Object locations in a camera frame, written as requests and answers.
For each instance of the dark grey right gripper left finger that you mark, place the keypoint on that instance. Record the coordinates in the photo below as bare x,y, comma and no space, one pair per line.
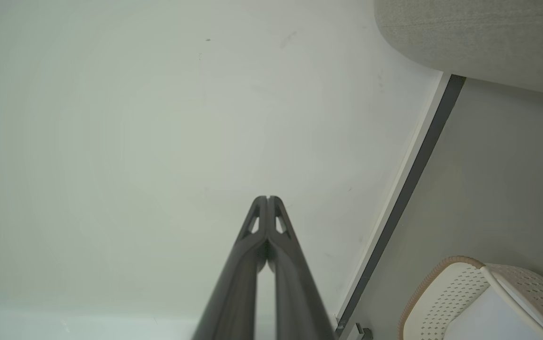
233,283

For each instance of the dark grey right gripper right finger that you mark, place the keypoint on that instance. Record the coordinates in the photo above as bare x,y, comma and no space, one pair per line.
300,293

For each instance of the white perforated laundry basket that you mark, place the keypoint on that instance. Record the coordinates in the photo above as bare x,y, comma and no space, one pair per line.
446,297

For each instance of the white and black baseboard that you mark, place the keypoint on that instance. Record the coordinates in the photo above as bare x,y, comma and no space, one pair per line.
408,189

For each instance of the grey fabric sofa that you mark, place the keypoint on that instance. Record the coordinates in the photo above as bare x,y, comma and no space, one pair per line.
488,42

